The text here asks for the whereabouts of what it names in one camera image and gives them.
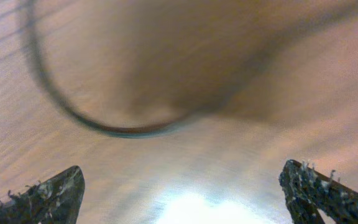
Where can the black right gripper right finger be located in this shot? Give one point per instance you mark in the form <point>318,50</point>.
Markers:
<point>308,191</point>

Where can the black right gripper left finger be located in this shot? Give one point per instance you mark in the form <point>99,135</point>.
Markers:
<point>54,201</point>

